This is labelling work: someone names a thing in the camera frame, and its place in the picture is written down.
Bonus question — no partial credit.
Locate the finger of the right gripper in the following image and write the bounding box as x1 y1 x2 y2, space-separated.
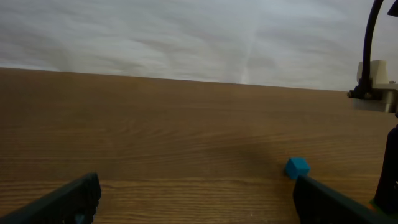
373 124 398 216

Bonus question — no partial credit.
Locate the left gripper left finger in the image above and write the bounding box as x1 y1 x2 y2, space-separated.
0 172 102 224

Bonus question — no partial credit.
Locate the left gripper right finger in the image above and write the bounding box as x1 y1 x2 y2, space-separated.
292 174 398 224

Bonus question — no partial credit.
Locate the blue cube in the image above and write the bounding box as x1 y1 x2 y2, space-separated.
284 156 312 180

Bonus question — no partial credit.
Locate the black cable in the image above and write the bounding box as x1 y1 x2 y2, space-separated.
347 0 385 100

